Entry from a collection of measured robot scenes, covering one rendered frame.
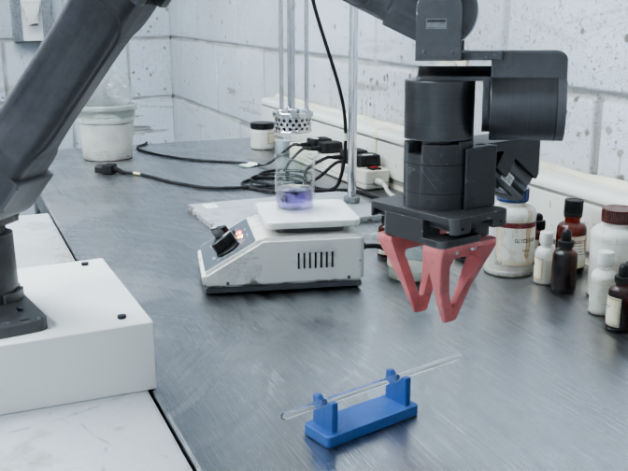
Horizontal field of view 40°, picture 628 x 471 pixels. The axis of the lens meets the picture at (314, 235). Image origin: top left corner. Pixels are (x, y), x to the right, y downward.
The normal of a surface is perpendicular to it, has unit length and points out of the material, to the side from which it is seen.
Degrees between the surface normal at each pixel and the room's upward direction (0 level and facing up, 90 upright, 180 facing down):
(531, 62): 89
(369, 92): 90
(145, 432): 0
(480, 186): 89
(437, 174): 89
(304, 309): 0
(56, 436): 0
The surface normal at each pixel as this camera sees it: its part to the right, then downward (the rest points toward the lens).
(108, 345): 0.39, 0.24
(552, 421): 0.00, -0.97
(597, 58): -0.92, 0.10
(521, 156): 0.60, 0.19
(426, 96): -0.45, 0.22
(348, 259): 0.18, 0.25
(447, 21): -0.19, 0.22
